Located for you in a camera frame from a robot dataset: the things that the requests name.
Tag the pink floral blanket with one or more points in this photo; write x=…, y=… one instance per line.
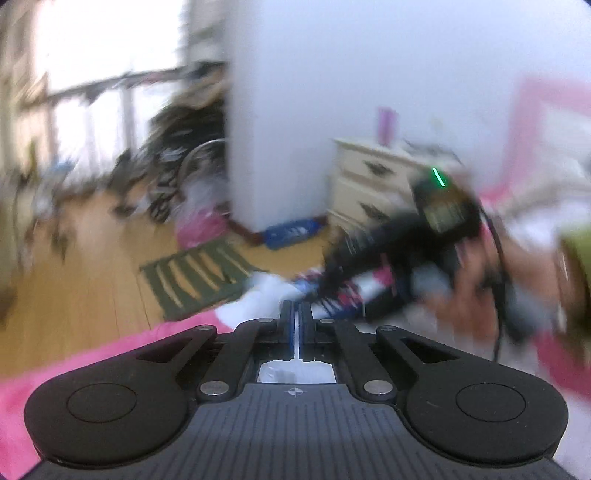
x=46, y=378

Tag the black wheelchair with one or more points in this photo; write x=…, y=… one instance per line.
x=184, y=152

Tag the metal balcony railing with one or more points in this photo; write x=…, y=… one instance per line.
x=115, y=83

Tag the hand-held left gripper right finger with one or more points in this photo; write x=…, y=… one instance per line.
x=304, y=325

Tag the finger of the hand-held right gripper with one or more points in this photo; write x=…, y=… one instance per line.
x=364, y=242

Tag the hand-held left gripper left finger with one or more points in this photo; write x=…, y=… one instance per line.
x=288, y=325

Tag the pink plastic bag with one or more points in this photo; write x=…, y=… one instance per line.
x=198, y=228

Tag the cream nightstand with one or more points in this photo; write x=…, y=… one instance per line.
x=355, y=175

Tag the blue plastic package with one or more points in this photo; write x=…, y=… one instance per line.
x=291, y=233

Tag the green striped floor mat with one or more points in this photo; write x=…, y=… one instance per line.
x=194, y=272

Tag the white bunny print sweatshirt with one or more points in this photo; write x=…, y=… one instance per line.
x=268, y=295

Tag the person's right hand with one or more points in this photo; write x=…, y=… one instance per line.
x=471, y=297

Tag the person's right forearm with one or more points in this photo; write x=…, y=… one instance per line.
x=577, y=267

